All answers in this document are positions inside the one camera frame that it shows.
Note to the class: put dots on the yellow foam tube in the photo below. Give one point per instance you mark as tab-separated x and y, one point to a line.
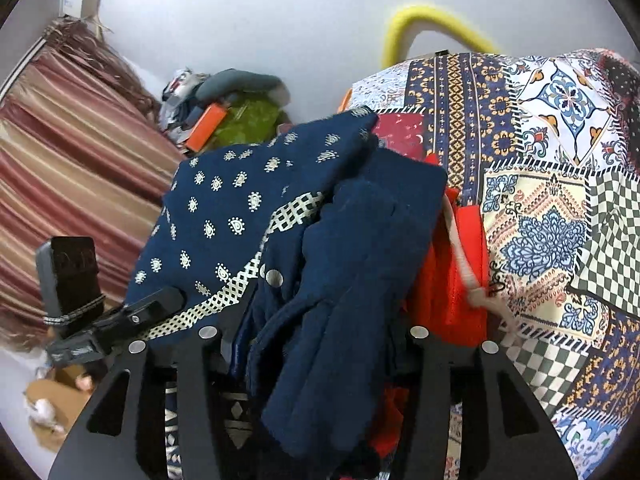
410	20

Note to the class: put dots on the striped maroon curtain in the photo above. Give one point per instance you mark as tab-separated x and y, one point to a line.
81	155

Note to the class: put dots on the patchwork patterned bedspread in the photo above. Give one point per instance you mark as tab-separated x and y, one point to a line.
542	156

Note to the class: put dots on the orange box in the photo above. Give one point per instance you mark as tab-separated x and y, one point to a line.
205	127

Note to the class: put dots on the navy patterned hoodie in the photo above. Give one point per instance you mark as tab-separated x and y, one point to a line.
317	236

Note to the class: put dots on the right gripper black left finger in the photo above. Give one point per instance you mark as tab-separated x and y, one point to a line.
122	432

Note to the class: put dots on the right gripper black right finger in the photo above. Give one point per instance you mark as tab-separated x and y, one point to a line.
506	434

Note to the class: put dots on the grey stuffed item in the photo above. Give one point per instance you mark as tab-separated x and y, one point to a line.
229	81

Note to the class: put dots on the red folded garment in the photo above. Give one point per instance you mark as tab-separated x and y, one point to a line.
438	300

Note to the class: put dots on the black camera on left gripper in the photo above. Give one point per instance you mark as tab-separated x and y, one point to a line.
68	280

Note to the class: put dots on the green patterned cloth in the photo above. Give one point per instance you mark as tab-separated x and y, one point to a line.
251	119

